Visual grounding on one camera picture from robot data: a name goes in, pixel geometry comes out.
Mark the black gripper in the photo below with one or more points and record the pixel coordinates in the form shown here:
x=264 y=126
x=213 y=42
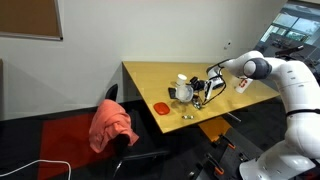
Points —
x=197 y=84

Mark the clear plastic bowl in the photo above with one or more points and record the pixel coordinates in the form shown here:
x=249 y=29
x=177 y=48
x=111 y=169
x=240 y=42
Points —
x=184 y=93

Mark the orange plastic lid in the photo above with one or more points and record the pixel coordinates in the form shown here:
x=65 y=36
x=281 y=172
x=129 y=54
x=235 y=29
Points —
x=161 y=108

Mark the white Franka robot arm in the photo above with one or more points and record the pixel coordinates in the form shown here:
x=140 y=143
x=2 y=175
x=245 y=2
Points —
x=293 y=86

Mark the small white paper cup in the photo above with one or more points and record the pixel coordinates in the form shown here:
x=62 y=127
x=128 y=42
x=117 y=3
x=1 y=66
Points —
x=181 y=79

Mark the green white wrapped candy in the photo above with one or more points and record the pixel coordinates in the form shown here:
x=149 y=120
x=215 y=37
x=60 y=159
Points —
x=199 y=106
x=191 y=117
x=196 y=103
x=184 y=117

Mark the black office chair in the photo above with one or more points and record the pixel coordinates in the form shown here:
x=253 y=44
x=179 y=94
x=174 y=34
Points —
x=112 y=91

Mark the salmon pink cloth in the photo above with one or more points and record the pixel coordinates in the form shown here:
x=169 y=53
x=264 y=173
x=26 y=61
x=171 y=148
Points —
x=110 y=123

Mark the glass window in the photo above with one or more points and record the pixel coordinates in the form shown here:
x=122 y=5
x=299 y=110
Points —
x=290 y=23

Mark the brown cork board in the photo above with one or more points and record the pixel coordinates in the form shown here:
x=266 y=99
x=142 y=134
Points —
x=26 y=16

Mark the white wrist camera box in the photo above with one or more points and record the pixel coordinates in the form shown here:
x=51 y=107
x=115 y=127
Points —
x=207 y=90

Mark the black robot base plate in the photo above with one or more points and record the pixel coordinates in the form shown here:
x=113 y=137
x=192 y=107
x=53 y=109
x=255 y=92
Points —
x=230 y=160

